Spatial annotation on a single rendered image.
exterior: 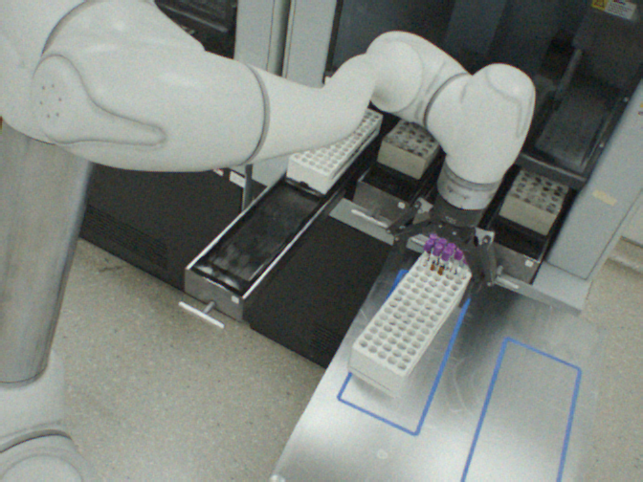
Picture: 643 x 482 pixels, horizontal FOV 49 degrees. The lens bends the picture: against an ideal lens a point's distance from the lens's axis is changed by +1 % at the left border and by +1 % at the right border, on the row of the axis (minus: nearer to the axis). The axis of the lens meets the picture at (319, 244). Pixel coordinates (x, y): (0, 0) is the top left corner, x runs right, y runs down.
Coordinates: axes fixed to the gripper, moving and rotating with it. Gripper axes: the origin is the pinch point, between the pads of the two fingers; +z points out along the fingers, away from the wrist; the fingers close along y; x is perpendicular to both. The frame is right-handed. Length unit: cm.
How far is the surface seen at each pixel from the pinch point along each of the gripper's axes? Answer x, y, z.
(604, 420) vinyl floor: 75, 53, 93
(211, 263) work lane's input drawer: -12.6, -38.2, 11.5
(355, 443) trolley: -29.1, 3.5, 11.2
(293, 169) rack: 19.2, -40.6, 9.0
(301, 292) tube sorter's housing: 30, -38, 58
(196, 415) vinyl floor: -1, -49, 93
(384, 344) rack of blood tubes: -13.8, -0.8, 5.1
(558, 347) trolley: 11.4, 24.8, 11.1
